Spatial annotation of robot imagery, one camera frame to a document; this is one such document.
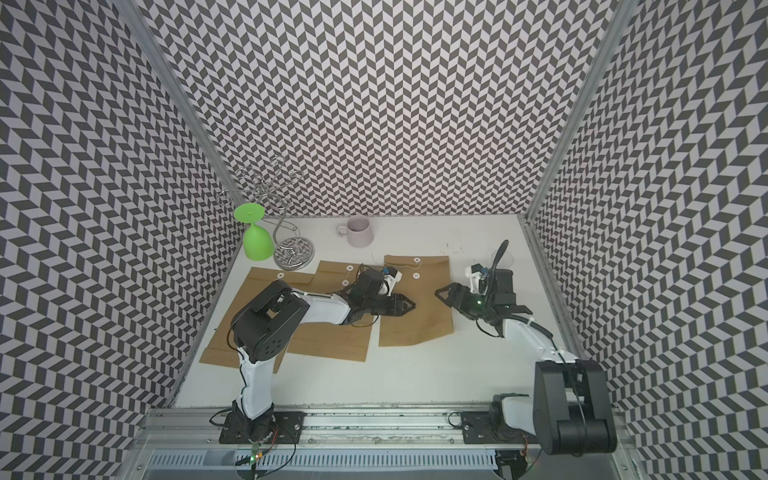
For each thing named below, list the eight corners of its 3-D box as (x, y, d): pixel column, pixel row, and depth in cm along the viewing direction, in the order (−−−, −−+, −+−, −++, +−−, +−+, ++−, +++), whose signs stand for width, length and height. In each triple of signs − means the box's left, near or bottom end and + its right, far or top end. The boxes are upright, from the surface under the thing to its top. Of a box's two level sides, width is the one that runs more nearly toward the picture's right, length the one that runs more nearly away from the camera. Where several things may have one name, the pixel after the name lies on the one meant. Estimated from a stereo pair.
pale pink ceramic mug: (339, 240, 115) (336, 227, 109) (354, 224, 120) (352, 211, 114) (364, 252, 111) (362, 239, 105) (378, 235, 116) (377, 222, 111)
